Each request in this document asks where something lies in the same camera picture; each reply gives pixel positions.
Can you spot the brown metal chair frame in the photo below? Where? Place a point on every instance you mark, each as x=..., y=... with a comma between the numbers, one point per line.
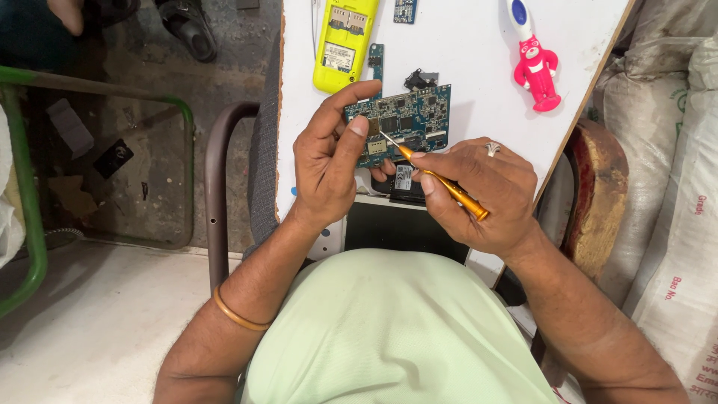
x=216, y=191

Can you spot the light green shirt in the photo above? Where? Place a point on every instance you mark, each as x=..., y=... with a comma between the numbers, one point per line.
x=392, y=336

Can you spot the person's right hand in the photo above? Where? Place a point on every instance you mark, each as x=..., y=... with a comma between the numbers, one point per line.
x=493, y=196

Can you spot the white sack with red print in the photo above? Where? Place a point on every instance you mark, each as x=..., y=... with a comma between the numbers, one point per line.
x=690, y=280

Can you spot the white plastic bag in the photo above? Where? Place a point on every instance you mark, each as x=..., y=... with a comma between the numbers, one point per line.
x=8, y=213

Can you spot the black scrap piece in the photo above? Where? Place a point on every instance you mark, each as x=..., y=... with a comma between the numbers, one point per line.
x=113, y=159

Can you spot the small blue circuit module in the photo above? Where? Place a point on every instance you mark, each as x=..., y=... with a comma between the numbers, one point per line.
x=405, y=10

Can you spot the pink cartoon toothbrush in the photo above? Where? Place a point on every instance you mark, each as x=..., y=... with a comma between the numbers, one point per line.
x=535, y=70

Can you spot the green metal frame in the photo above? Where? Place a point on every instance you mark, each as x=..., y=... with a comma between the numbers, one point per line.
x=25, y=213

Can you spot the grey fabric chair seat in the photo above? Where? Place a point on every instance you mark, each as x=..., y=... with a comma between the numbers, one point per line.
x=263, y=168

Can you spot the yellow phone back housing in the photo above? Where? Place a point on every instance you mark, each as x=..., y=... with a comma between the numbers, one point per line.
x=343, y=42

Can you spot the grey scrap piece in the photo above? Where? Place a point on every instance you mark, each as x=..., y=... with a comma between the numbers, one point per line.
x=70, y=128

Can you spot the small black metal component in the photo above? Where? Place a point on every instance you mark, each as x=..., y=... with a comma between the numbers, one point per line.
x=419, y=79

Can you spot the person's left hand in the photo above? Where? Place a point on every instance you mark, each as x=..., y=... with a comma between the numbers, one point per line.
x=319, y=168

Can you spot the orange precision screwdriver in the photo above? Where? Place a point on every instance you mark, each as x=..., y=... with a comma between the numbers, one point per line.
x=457, y=192

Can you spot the worn round wooden block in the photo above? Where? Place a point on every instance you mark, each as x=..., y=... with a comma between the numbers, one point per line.
x=600, y=191

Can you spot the black module with white label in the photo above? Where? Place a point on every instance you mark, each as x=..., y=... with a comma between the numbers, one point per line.
x=405, y=182

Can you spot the white woven sack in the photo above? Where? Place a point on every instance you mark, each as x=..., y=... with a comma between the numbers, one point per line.
x=645, y=168
x=667, y=28

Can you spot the blue tablet circuit board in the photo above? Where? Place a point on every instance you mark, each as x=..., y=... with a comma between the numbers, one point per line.
x=415, y=115

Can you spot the orange bangle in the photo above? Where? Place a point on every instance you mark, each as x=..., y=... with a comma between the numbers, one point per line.
x=233, y=315

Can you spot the black sandal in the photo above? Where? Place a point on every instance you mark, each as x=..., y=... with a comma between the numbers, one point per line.
x=190, y=31

